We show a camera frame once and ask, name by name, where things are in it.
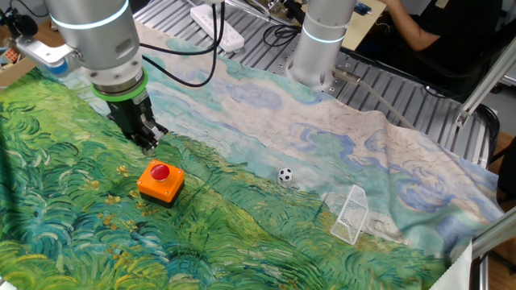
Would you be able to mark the person's bare forearm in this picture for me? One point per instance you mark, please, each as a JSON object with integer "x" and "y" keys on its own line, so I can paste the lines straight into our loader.
{"x": 411, "y": 28}

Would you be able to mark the seated person in black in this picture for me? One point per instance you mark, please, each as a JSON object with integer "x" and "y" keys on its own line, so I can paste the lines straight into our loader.
{"x": 463, "y": 36}

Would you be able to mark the white miniature goal net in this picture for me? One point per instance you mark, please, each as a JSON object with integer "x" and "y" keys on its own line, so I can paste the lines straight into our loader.
{"x": 351, "y": 213}

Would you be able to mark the slanted aluminium frame post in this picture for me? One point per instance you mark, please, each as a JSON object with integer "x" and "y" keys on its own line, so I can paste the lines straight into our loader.
{"x": 483, "y": 86}

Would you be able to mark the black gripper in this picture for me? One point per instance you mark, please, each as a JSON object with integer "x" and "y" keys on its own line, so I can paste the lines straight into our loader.
{"x": 131, "y": 117}

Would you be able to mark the aluminium frame bar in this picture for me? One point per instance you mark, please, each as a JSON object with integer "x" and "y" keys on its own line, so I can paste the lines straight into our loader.
{"x": 493, "y": 237}

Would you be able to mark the white sheet corner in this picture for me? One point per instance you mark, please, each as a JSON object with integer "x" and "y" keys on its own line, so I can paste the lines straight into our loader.
{"x": 457, "y": 272}

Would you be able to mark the light wooden board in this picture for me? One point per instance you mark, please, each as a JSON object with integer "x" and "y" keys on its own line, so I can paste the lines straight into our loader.
{"x": 363, "y": 28}

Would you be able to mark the small toy soccer ball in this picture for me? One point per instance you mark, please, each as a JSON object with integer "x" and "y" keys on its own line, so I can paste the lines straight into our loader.
{"x": 285, "y": 175}

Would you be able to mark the cardboard box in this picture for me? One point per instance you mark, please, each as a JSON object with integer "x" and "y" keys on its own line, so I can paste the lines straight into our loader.
{"x": 12, "y": 72}

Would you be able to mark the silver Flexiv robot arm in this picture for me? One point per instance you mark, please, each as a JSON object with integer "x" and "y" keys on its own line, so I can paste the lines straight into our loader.
{"x": 96, "y": 36}

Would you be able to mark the painted landscape cloth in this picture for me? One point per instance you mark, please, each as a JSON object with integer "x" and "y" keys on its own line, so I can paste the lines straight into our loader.
{"x": 121, "y": 225}

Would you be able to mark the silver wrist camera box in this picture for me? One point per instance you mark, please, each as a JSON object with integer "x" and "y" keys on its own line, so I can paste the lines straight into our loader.
{"x": 48, "y": 54}

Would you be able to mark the small blue item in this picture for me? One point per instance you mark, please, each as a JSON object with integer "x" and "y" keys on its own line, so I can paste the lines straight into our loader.
{"x": 363, "y": 8}

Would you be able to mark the orange box with red button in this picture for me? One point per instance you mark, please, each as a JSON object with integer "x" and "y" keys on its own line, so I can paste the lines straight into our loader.
{"x": 160, "y": 185}

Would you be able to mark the Rubik's cube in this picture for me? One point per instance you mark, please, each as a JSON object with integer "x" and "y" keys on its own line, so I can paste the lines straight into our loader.
{"x": 11, "y": 55}

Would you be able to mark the white power strip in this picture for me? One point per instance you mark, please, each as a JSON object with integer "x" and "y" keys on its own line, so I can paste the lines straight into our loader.
{"x": 217, "y": 28}

